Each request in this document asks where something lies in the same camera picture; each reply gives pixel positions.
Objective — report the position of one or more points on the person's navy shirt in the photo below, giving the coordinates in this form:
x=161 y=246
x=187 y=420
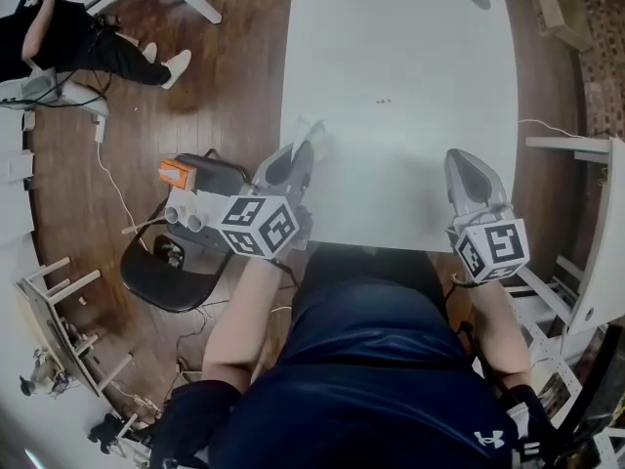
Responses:
x=371 y=389

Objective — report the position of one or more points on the orange tissue box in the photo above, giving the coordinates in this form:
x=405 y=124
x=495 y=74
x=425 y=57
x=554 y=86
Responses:
x=178 y=173

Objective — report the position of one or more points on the white metal shelf frame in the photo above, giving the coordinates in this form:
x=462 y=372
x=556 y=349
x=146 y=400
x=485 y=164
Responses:
x=547 y=320

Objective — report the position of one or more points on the white side table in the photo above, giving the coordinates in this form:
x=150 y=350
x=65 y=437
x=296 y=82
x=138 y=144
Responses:
x=598 y=242

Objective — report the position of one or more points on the cardboard box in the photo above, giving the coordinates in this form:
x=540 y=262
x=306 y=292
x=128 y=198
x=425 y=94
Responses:
x=564 y=15

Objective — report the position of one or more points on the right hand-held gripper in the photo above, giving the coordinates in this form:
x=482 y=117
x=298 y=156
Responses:
x=493 y=249

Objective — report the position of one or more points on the white tissue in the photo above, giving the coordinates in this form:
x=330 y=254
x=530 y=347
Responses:
x=315 y=135

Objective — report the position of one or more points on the patterned rug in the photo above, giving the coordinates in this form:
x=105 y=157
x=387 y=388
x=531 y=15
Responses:
x=605 y=42

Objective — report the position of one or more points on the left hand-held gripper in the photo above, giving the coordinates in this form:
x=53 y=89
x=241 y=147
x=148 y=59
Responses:
x=256 y=225

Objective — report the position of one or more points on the white power adapter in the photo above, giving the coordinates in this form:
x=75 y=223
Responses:
x=100 y=129

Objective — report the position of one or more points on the person's right forearm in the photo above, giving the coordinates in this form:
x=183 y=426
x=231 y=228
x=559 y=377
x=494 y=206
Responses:
x=498 y=330

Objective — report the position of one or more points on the black chair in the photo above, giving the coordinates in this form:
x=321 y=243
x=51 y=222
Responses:
x=166 y=281

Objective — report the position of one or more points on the person's left forearm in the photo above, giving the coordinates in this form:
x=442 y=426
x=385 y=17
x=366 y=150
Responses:
x=244 y=311

